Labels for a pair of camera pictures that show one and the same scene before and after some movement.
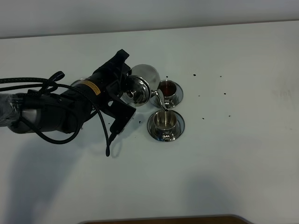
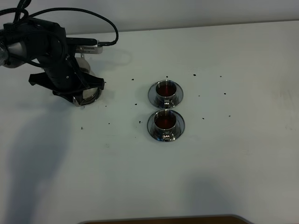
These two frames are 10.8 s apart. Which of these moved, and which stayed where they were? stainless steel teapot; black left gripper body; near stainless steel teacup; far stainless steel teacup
Moved: black left gripper body; stainless steel teapot
Stayed: near stainless steel teacup; far stainless steel teacup
